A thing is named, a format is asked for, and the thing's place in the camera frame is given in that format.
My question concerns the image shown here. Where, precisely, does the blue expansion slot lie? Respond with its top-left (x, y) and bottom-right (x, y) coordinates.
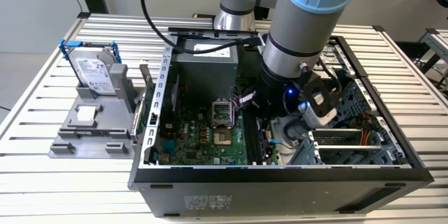
top-left (162, 141), bottom-right (176, 155)

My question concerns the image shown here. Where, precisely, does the grey power supply unit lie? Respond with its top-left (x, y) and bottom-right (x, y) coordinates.
top-left (171, 39), bottom-right (240, 104)

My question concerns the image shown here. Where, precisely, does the metal socket cover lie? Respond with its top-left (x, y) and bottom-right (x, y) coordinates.
top-left (211, 100), bottom-right (235, 128)

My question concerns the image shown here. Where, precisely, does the CPU socket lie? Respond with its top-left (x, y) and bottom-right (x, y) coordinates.
top-left (212, 126), bottom-right (235, 149)

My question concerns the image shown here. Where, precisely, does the orange yellow wire bundle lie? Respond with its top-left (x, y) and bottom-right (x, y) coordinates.
top-left (359, 115), bottom-right (375, 148)

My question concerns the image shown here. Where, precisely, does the perforated metal panel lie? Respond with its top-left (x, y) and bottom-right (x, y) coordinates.
top-left (335, 79), bottom-right (380, 131)

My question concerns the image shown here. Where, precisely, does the grey parts rack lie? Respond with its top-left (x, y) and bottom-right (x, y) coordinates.
top-left (47, 63), bottom-right (156, 159)

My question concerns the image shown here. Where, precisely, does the green motherboard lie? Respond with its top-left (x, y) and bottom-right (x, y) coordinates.
top-left (158, 103), bottom-right (282, 168)

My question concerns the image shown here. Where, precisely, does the black looped wire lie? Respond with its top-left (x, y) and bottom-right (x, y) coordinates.
top-left (283, 118), bottom-right (314, 144)

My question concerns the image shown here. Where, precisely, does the green graphics card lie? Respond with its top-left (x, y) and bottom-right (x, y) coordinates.
top-left (134, 63), bottom-right (158, 141)

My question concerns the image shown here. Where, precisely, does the silver disk bay cage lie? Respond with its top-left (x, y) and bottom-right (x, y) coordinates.
top-left (290, 126), bottom-right (408, 167)

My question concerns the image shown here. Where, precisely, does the hard disk in blue carrier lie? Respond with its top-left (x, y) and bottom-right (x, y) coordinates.
top-left (58, 39), bottom-right (122, 98)

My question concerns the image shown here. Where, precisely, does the aluminium side table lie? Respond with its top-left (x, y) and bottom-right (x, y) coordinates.
top-left (415, 28), bottom-right (448, 88)

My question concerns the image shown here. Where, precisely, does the silver CPU chip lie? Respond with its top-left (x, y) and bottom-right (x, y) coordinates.
top-left (76, 107), bottom-right (96, 121)

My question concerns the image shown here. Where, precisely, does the black open PC case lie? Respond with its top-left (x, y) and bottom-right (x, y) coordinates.
top-left (126, 26), bottom-right (438, 220)

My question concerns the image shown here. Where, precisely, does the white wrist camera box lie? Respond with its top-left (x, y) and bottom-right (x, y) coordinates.
top-left (298, 91), bottom-right (339, 129)

